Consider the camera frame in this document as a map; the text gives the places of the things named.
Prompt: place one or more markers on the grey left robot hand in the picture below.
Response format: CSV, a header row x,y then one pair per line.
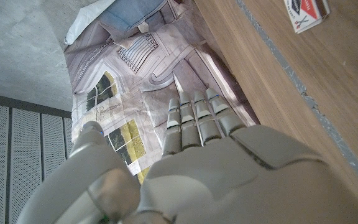
x,y
228,180

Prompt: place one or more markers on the printed sofa backdrop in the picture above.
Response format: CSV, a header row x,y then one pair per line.
x,y
129,62

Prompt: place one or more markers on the red white matchbox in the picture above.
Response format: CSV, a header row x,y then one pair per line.
x,y
304,14

